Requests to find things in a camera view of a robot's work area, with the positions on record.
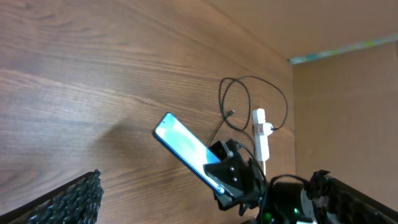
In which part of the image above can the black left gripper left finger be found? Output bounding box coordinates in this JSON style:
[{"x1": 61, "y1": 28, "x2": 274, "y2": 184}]
[{"x1": 1, "y1": 170, "x2": 104, "y2": 224}]

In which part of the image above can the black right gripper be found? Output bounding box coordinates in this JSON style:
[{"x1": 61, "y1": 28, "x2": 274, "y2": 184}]
[{"x1": 204, "y1": 146, "x2": 267, "y2": 216}]

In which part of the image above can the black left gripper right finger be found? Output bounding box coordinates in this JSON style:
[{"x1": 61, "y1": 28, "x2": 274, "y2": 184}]
[{"x1": 306, "y1": 170, "x2": 397, "y2": 224}]

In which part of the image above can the Galaxy S24+ smartphone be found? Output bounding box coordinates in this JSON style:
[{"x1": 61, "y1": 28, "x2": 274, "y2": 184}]
[{"x1": 153, "y1": 112, "x2": 226, "y2": 195}]

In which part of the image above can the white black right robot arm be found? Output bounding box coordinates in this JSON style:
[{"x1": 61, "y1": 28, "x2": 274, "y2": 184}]
[{"x1": 204, "y1": 142, "x2": 313, "y2": 223}]

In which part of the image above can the white charger adapter plug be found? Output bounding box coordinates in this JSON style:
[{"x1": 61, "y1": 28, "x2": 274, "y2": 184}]
[{"x1": 259, "y1": 123, "x2": 274, "y2": 136}]

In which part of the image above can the white power strip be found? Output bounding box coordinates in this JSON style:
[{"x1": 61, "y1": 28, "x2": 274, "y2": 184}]
[{"x1": 252, "y1": 108, "x2": 270, "y2": 162}]

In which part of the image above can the green patterned strip background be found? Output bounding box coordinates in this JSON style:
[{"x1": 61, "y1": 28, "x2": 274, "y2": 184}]
[{"x1": 288, "y1": 33, "x2": 397, "y2": 65}]

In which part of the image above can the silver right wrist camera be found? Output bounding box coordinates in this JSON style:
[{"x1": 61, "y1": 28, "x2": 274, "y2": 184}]
[{"x1": 209, "y1": 139, "x2": 234, "y2": 161}]

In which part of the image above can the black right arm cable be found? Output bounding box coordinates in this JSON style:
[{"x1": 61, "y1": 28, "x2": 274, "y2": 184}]
[{"x1": 234, "y1": 141, "x2": 310, "y2": 187}]

